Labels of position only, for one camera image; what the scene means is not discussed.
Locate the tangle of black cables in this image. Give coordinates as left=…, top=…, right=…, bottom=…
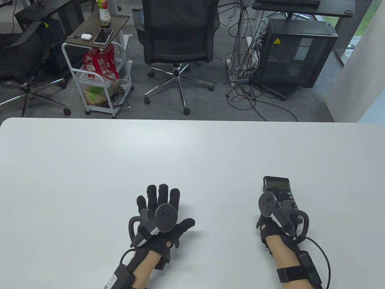
left=220, top=0, right=298, bottom=122

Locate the white drink bottle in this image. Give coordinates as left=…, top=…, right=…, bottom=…
left=96, top=0, right=112, bottom=23

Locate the person's left forearm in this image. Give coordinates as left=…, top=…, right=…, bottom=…
left=120, top=249, right=160, bottom=289

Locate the dark wooden board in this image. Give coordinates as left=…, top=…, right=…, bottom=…
left=67, top=13, right=131, bottom=49

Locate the person's left hand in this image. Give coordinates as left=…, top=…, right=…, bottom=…
left=128, top=183, right=196, bottom=256

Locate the black desk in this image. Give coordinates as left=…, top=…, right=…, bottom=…
left=251, top=0, right=356, bottom=19

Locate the black right wrist sensor box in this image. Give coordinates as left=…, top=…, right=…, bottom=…
left=296, top=250, right=322, bottom=287

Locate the black right glove cable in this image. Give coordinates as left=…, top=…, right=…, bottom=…
left=303, top=237, right=331, bottom=289

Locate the green brown bag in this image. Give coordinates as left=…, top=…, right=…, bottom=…
left=82, top=80, right=121, bottom=107

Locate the white power strip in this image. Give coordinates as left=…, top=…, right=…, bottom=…
left=226, top=36, right=253, bottom=88

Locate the red shopping bag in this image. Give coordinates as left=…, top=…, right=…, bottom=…
left=83, top=44, right=119, bottom=81

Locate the person's right hand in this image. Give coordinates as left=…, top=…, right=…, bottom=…
left=256, top=186, right=301, bottom=256

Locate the black calculator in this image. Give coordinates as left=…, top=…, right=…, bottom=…
left=263, top=176, right=304, bottom=225

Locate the grey left hand controller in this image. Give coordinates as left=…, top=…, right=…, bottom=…
left=128, top=204, right=179, bottom=248

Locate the black mesh office chair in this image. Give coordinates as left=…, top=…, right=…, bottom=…
left=132, top=0, right=222, bottom=116

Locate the person's right forearm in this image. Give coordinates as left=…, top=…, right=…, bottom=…
left=266, top=234, right=323, bottom=289

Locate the black left wrist sensor box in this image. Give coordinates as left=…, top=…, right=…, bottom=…
left=102, top=263, right=136, bottom=289

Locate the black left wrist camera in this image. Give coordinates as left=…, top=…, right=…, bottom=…
left=155, top=253, right=172, bottom=271

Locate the black left glove cable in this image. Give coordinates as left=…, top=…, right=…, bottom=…
left=119, top=248, right=136, bottom=266

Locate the white rolling cart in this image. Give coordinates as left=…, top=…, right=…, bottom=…
left=62, top=33, right=134, bottom=117

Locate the black wrist sensor box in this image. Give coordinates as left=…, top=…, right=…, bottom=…
left=102, top=263, right=136, bottom=289
left=296, top=250, right=322, bottom=287

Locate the white smartphone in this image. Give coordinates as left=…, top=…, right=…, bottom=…
left=93, top=28, right=113, bottom=45

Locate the grey hand controller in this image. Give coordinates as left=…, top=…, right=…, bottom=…
left=128, top=204, right=179, bottom=248
left=258, top=192, right=310, bottom=241

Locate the black glass-sided computer tower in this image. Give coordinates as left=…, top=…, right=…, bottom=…
left=258, top=18, right=338, bottom=89

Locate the black glove cable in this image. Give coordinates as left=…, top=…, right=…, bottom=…
left=303, top=237, right=331, bottom=289
left=119, top=248, right=136, bottom=266

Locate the grey right hand controller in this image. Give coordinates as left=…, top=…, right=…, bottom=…
left=258, top=192, right=310, bottom=241

